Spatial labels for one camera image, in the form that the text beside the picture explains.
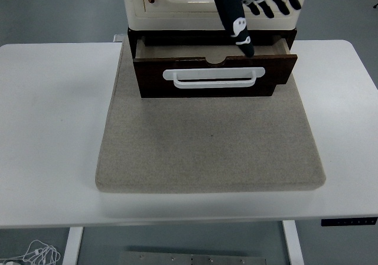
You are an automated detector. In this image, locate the dark wooden drawer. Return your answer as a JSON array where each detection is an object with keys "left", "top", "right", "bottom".
[{"left": 132, "top": 35, "right": 298, "bottom": 91}]

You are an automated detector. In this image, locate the white tangled cable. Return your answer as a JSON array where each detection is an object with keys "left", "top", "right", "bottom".
[{"left": 5, "top": 238, "right": 61, "bottom": 265}]

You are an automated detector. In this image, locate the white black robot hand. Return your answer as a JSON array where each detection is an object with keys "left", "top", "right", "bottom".
[{"left": 184, "top": 0, "right": 302, "bottom": 58}]

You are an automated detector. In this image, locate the cream plastic cabinet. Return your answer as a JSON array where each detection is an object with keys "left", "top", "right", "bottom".
[{"left": 123, "top": 0, "right": 309, "bottom": 31}]

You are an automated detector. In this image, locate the white table leg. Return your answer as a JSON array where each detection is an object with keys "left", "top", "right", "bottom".
[
  {"left": 281, "top": 220, "right": 305, "bottom": 265},
  {"left": 62, "top": 226, "right": 84, "bottom": 265}
]

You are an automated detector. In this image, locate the black table control panel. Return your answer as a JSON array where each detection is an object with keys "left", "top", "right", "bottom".
[{"left": 321, "top": 216, "right": 378, "bottom": 227}]

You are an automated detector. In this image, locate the dark wooden drawer case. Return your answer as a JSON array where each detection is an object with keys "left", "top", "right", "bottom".
[{"left": 127, "top": 25, "right": 298, "bottom": 99}]

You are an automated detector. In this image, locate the beige felt mat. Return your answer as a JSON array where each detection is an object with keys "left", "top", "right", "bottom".
[{"left": 94, "top": 35, "right": 327, "bottom": 194}]

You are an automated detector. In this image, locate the white drawer handle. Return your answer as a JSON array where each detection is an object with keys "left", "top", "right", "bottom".
[{"left": 162, "top": 67, "right": 266, "bottom": 90}]

